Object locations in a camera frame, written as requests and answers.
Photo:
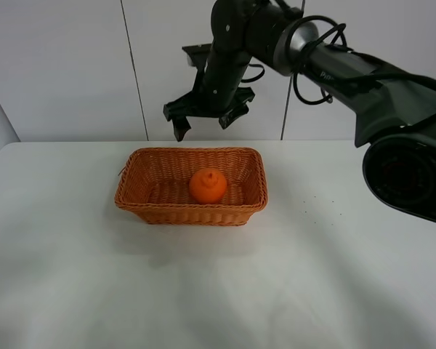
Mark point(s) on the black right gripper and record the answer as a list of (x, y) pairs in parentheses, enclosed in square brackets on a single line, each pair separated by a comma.
[(216, 93)]

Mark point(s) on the orange fruit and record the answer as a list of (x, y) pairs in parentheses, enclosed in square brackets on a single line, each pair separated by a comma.
[(208, 186)]

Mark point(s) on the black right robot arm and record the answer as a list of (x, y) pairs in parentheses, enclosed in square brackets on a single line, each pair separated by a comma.
[(395, 110)]

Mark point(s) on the orange wicker basket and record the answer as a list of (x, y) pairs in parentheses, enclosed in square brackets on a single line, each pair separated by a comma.
[(154, 185)]

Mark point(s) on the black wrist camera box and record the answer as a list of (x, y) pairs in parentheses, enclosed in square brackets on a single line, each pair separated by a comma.
[(197, 55)]

